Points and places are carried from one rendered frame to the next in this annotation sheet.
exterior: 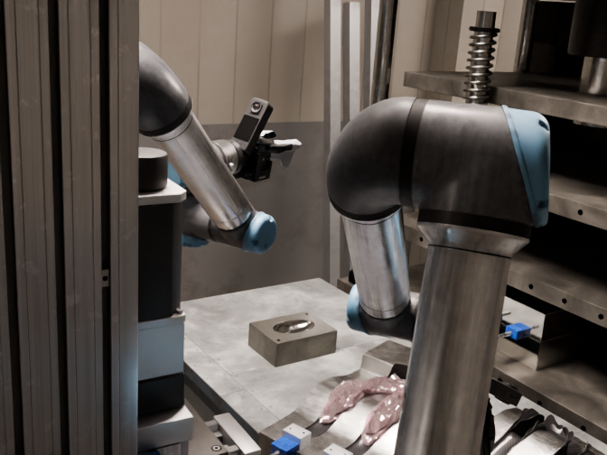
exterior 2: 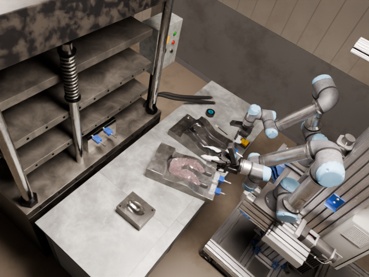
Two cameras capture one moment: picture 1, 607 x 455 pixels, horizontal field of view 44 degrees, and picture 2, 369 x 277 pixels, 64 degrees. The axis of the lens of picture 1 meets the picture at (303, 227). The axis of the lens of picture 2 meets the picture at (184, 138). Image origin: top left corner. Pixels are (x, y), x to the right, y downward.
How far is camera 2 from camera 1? 2.55 m
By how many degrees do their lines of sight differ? 97
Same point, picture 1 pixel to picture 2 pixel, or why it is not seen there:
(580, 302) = (124, 105)
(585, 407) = (137, 123)
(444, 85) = (33, 90)
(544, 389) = (129, 132)
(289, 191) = not seen: outside the picture
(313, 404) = (194, 187)
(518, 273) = (102, 118)
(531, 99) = (88, 62)
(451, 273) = not seen: hidden behind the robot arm
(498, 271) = not seen: hidden behind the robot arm
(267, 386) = (170, 212)
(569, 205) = (117, 84)
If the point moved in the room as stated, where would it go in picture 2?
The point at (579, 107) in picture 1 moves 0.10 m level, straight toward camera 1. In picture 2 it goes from (108, 52) to (126, 55)
